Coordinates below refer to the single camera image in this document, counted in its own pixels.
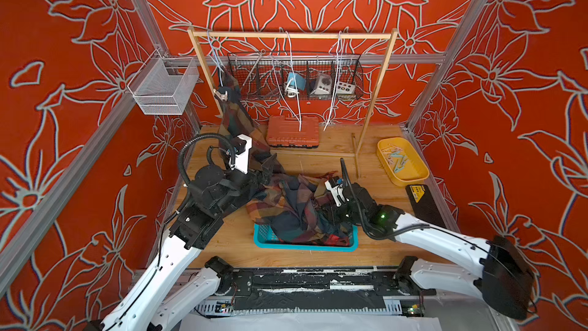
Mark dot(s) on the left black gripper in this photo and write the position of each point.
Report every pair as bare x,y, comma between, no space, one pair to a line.
255,178

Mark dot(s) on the dark multicolour plaid shirt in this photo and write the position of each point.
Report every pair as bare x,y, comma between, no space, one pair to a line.
300,210

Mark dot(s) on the white wire hanger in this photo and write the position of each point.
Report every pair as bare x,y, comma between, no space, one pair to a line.
282,91

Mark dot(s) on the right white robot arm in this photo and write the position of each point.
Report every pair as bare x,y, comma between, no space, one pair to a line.
493,271

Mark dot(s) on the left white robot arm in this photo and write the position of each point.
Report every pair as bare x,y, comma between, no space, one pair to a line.
213,194

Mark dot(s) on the clothespins in yellow tray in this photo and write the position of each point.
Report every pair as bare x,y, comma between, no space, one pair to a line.
397,158

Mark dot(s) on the teal plastic basket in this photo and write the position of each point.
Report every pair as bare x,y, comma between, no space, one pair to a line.
264,237

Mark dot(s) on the red tool case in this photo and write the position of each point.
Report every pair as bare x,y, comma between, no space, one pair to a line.
287,132

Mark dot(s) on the yellow plastic tray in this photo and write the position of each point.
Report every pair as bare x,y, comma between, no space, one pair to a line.
417,173

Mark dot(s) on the black box with label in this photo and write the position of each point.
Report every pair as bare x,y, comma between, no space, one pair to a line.
423,204

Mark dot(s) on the white button box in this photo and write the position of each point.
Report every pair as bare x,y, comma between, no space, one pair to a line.
343,89

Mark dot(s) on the wooden clothes rack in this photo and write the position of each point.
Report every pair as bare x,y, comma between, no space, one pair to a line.
357,141

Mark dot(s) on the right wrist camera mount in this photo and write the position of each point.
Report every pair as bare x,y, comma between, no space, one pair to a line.
335,188

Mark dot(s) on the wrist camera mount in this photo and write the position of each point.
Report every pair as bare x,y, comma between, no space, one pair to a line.
335,188
239,153

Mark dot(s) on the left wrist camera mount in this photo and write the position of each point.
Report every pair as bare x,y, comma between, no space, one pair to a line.
239,153

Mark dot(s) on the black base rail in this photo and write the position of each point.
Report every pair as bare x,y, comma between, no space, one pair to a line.
345,289

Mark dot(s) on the black wire basket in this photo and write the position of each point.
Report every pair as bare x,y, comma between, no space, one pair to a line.
305,77

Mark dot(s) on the teal box with cable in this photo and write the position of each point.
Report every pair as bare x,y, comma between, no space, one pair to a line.
295,84

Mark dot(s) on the white switch box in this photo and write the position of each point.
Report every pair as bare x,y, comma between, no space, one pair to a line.
322,86

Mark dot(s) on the white wire basket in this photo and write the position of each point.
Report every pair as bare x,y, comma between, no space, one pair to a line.
164,85

